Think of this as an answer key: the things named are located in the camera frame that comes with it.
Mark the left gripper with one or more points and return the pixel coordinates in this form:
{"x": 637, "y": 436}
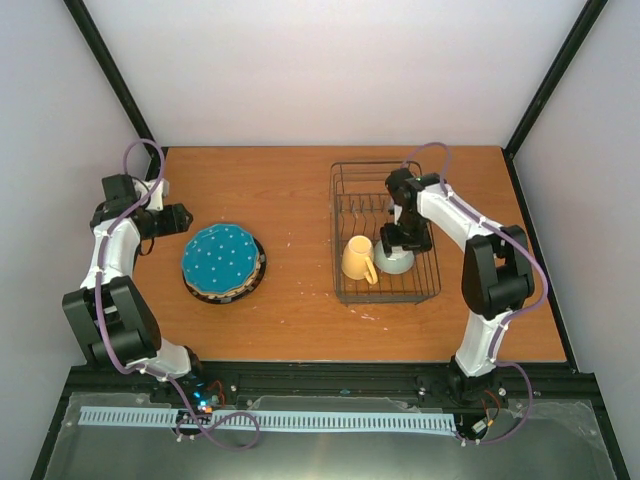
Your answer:
{"x": 175, "y": 220}

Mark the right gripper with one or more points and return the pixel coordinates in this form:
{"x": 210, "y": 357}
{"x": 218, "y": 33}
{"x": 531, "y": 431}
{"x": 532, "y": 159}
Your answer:
{"x": 390, "y": 239}

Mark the pale green ceramic bowl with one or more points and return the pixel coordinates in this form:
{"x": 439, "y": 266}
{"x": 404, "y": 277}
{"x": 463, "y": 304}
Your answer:
{"x": 398, "y": 262}

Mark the teal dotted plate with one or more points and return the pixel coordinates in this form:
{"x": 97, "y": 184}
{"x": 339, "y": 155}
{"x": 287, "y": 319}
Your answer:
{"x": 218, "y": 236}

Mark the dark wire dish rack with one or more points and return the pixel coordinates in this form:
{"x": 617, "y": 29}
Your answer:
{"x": 360, "y": 205}

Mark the yellow ceramic mug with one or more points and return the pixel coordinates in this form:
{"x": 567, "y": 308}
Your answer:
{"x": 358, "y": 260}

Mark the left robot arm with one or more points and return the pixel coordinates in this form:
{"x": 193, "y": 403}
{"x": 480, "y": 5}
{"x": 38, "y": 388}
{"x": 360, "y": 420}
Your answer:
{"x": 111, "y": 321}

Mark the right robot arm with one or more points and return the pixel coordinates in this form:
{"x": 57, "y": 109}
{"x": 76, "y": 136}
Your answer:
{"x": 497, "y": 272}

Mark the dark patterned plate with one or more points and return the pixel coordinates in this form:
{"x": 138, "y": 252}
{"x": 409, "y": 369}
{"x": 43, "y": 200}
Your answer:
{"x": 250, "y": 290}

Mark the metal front plate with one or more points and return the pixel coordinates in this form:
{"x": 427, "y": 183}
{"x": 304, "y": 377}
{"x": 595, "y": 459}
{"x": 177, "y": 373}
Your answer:
{"x": 551, "y": 440}

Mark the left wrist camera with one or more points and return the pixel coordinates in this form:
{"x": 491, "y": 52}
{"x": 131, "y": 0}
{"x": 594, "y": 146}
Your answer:
{"x": 157, "y": 195}

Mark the black front rail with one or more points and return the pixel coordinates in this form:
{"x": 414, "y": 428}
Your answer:
{"x": 425, "y": 385}

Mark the black left frame post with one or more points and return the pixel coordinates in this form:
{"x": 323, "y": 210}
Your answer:
{"x": 89, "y": 30}

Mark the black frame post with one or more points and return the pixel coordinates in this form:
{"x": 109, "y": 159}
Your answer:
{"x": 89, "y": 30}
{"x": 571, "y": 45}

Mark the light blue slotted cable duct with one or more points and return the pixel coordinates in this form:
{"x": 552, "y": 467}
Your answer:
{"x": 273, "y": 421}

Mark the black right frame post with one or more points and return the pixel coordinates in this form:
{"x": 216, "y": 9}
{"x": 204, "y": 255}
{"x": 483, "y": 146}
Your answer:
{"x": 571, "y": 45}

